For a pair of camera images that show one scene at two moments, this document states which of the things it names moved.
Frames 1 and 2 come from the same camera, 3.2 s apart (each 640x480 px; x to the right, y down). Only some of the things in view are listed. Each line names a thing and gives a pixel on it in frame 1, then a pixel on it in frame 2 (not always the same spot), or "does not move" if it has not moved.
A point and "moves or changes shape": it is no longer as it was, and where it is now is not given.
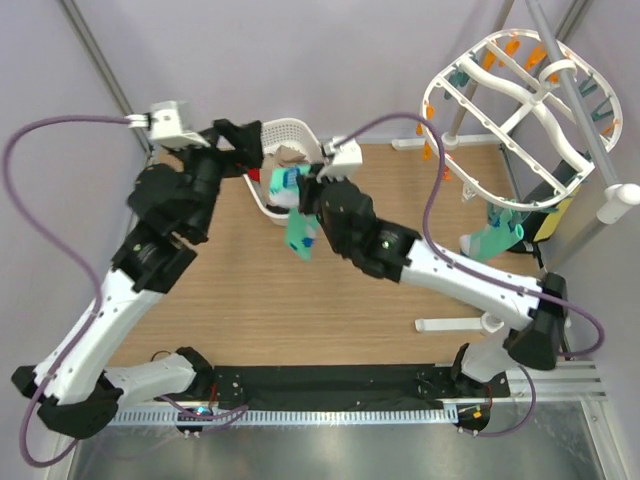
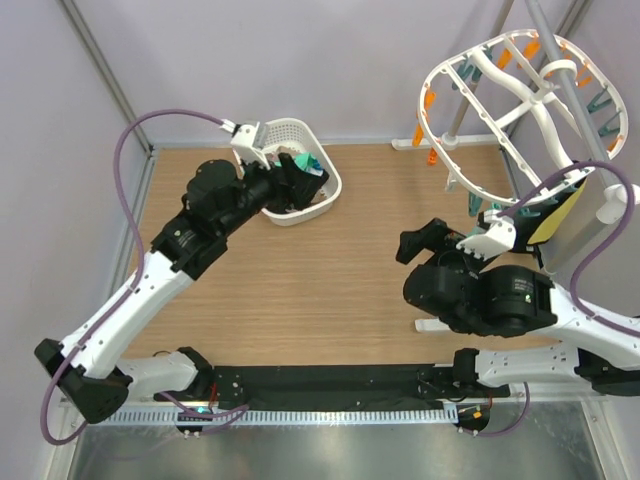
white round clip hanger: [522, 117] does not move
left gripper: [245, 140] → [296, 187]
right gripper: [310, 187] → [438, 240]
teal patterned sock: [283, 190] moves or changes shape
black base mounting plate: [362, 384] does not move
